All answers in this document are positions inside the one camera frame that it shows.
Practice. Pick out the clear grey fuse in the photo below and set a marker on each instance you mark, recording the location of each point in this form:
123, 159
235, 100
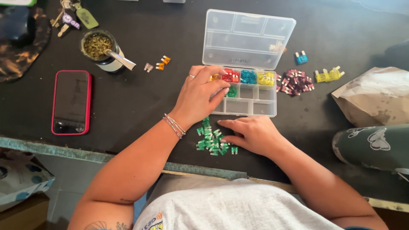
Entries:
148, 67

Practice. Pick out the white blue dotted bag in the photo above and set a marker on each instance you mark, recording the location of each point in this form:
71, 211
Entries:
22, 182

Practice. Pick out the cluster of amber fuses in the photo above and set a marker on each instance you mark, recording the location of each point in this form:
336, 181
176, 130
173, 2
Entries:
215, 77

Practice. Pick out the purple key tag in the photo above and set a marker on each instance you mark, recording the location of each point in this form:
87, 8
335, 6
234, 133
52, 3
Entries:
71, 21

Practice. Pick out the crumpled brown paper bag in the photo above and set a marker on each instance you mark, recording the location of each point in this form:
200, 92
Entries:
377, 95

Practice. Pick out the brown cardboard box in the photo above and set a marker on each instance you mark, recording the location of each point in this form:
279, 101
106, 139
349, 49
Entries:
22, 214

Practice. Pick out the green key tag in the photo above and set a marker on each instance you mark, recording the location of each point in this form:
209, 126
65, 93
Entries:
86, 16

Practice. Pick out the phone in red case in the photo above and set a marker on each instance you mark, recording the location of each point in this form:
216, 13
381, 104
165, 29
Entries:
71, 102

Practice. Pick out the person's grey white shirt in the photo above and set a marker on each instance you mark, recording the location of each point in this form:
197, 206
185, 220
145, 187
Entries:
236, 207

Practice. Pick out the green edged white object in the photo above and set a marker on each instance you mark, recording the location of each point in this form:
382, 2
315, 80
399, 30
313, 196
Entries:
16, 2

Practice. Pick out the person's right hand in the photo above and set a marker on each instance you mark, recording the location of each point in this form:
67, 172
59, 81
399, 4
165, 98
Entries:
257, 135

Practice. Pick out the orange fuse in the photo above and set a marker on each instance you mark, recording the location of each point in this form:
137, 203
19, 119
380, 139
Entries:
166, 59
160, 66

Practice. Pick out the brass key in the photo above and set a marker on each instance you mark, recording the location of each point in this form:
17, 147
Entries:
56, 19
63, 30

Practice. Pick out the pale blue cloth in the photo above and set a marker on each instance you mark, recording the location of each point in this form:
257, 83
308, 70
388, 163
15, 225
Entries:
383, 4

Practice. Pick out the mate cup with herbs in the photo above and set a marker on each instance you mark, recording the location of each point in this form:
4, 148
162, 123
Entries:
97, 46

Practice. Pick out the green butterfly print thermos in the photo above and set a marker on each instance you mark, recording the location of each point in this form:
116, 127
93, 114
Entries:
367, 150

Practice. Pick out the black rounded object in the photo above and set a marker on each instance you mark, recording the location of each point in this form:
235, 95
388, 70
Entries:
16, 27

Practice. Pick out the pile of purple fuses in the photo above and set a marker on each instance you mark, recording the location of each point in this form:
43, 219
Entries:
295, 82

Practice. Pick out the cluster of boxed green fuses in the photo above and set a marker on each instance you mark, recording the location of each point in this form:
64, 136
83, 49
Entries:
232, 92

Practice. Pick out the metal bombilla straw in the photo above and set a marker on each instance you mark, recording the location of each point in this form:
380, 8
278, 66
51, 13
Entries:
123, 60

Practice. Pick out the loose pile of green fuses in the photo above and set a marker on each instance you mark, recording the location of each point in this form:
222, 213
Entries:
209, 140

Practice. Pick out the small clear plastic object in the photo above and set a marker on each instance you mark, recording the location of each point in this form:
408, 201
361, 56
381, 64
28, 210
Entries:
174, 1

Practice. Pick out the cluster of blue fuses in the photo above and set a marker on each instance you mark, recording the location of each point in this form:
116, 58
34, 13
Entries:
248, 77

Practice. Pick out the large blue fuse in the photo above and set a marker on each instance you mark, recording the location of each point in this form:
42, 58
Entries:
301, 59

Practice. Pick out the cluster of red fuses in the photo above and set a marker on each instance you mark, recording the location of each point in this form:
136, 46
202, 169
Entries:
231, 76

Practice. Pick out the large yellow fuse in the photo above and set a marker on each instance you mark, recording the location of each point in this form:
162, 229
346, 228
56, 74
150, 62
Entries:
335, 74
322, 77

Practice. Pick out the cluster of beige fuses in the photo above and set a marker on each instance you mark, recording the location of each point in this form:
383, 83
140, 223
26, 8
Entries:
276, 47

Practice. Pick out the person's left hand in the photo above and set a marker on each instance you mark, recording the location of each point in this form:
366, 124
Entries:
193, 97

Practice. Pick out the cluster of yellow fuses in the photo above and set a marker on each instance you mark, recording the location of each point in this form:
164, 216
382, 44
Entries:
266, 78

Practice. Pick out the clear plastic organizer box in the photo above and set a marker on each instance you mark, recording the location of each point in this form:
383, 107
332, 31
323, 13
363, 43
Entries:
246, 38

